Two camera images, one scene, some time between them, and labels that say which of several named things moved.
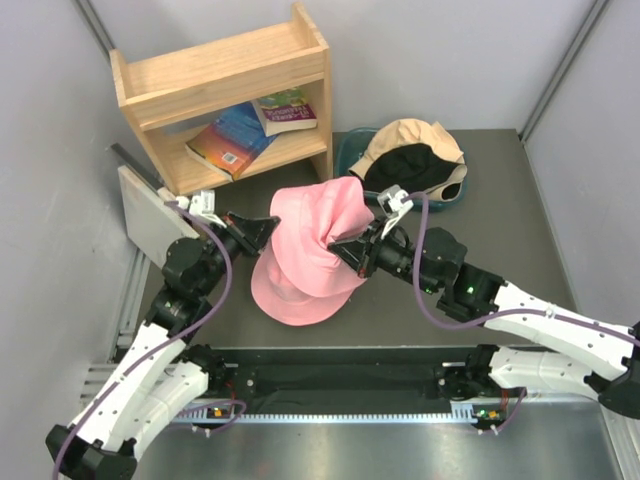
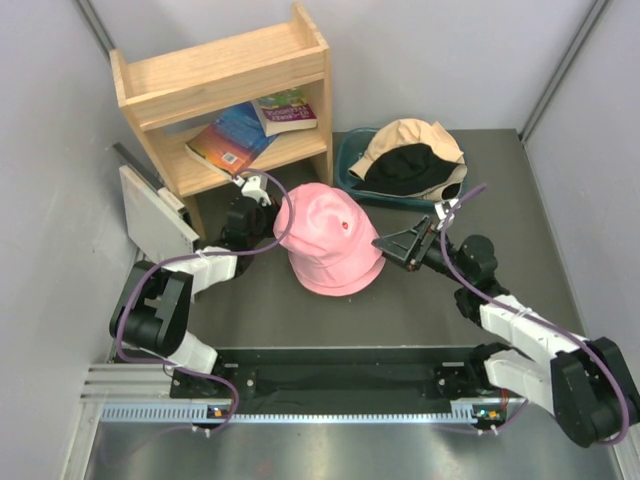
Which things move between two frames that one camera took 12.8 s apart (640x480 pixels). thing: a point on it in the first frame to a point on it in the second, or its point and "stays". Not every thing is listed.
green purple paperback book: x=284 y=111 stays
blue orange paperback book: x=231 y=142 stays
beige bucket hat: x=445 y=187 stays
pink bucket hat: x=294 y=310 to x=336 y=272
